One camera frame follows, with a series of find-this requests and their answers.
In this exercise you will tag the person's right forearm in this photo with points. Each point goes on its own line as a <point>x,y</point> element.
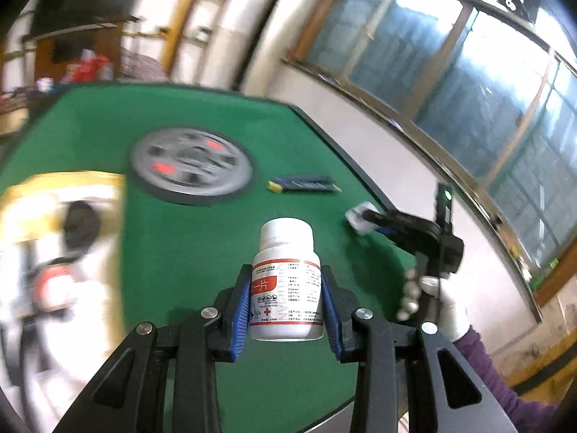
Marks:
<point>496,383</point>

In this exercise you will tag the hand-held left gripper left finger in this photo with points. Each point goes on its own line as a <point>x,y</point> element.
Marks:
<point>241,312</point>

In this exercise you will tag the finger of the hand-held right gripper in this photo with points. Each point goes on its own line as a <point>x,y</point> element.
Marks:
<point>401,241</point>
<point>401,220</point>

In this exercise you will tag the wooden framed window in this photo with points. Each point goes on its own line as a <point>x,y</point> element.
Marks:
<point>450,76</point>

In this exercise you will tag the pink patterned cloth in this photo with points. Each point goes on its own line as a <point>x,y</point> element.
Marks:
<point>142,65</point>

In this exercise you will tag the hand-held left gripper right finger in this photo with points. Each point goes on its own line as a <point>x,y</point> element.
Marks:
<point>331,316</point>

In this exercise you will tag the black pen purple cap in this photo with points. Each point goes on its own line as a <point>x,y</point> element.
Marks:
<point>306,179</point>

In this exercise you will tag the wooden cabinet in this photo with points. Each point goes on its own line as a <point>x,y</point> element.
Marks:
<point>76,49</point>

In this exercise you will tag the round grey table disc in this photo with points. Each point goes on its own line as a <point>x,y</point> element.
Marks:
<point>189,162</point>

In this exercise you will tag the person's right hand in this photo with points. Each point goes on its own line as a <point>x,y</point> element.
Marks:
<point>444,306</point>

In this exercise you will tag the gold storage box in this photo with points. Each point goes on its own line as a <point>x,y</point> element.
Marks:
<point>106,243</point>

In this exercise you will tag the red package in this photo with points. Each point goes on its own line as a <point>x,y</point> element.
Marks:
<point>88,65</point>

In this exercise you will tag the white pill bottle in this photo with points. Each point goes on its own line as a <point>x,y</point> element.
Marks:
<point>56,286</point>
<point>284,279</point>

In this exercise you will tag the black pen yellow cap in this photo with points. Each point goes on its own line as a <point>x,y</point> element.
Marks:
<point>306,188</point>

